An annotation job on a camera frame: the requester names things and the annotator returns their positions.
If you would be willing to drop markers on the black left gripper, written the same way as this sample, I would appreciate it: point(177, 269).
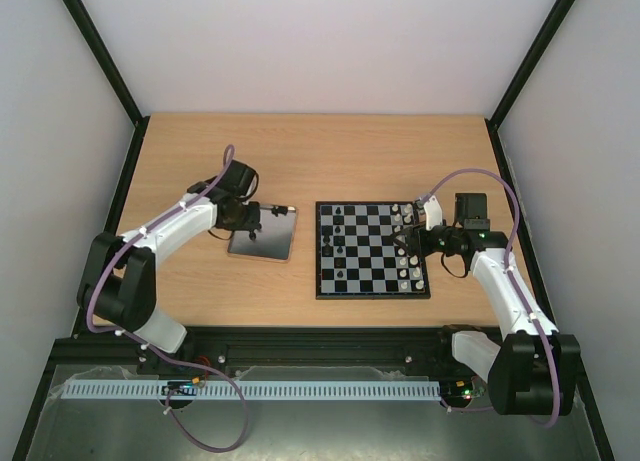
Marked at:
point(253, 223)

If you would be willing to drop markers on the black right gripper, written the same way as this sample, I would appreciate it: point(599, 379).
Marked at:
point(417, 238)

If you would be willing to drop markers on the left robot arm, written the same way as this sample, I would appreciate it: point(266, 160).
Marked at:
point(118, 283)

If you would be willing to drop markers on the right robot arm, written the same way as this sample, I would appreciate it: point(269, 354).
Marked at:
point(533, 370)

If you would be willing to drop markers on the black rook piece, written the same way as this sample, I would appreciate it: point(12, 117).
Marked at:
point(277, 210)

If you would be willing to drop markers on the black white chessboard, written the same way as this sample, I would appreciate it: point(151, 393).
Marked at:
point(370, 270)

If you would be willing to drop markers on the metal tray wooden rim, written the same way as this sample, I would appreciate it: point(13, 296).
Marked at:
point(274, 239)

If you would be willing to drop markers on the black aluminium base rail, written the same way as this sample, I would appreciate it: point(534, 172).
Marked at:
point(422, 351)

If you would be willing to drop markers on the white slotted cable duct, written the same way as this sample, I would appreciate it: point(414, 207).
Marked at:
point(253, 390)

